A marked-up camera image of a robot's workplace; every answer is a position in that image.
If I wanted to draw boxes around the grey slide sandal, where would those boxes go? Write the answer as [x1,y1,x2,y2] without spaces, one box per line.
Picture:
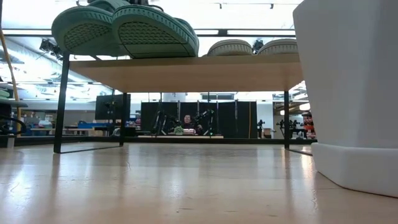
[206,39,254,57]
[256,38,299,57]

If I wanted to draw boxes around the person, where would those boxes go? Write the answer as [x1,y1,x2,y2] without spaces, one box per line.
[182,114,203,136]

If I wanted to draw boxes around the black partition panels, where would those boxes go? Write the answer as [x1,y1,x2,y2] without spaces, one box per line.
[140,101,259,139]

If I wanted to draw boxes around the black monitor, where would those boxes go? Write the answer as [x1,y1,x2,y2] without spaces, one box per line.
[95,93,132,121]

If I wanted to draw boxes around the white planter pot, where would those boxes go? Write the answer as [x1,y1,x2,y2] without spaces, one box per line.
[292,0,398,198]

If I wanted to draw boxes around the grey desk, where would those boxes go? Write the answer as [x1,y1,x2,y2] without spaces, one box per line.
[0,98,29,109]

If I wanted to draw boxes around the black table frame rail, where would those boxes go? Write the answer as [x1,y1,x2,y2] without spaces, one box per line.
[0,136,318,147]

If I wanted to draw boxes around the wooden shelf black metal frame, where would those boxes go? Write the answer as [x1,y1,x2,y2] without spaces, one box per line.
[53,27,304,155]

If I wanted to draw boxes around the black cable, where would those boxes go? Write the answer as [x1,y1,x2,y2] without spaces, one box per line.
[0,114,28,136]

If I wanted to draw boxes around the yellow hose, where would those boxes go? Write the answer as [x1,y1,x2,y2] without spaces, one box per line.
[0,29,22,135]

